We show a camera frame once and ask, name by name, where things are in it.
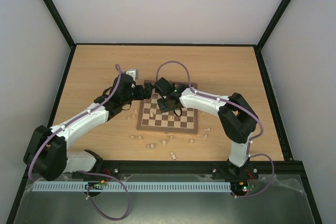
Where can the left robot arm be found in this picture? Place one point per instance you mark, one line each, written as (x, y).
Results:
(47, 153)

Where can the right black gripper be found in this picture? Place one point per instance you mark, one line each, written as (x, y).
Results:
(163, 103)

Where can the black aluminium frame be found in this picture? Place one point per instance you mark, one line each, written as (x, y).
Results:
(289, 166)

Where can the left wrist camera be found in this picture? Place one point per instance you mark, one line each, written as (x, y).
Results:
(134, 73)

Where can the wooden chess board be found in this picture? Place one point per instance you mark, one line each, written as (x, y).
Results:
(185, 121)

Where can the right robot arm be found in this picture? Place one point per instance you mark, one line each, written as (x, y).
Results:
(238, 119)

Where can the lying light chess piece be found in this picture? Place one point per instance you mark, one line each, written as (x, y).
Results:
(173, 156)

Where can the white slotted cable duct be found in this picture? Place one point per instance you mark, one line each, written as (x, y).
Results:
(134, 187)

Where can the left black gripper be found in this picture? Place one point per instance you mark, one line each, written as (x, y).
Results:
(148, 92)

